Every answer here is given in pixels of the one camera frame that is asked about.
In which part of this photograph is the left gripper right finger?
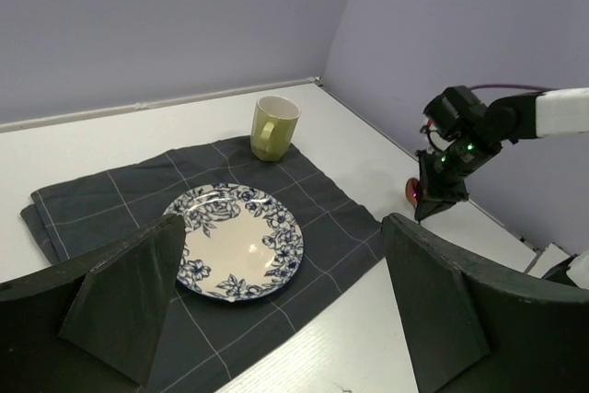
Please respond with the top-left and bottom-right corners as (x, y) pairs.
(382, 214), (588, 392)

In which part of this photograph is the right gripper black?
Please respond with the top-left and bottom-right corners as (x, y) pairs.
(413, 86), (502, 222)

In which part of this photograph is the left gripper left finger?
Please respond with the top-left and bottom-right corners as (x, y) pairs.
(1, 214), (185, 392)

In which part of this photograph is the iridescent spoon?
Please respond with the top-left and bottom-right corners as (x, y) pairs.
(405, 178), (420, 207)

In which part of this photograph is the dark checked cloth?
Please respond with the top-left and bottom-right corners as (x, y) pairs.
(21, 136), (384, 392)

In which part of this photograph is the blue floral plate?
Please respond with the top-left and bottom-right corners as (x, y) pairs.
(165, 183), (304, 303)

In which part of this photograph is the pale yellow mug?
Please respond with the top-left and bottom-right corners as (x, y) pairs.
(250, 96), (300, 162)

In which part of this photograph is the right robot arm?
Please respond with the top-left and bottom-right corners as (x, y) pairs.
(406, 86), (588, 222)

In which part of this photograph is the metal table edge rail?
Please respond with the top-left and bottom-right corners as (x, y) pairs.
(1, 76), (321, 133)

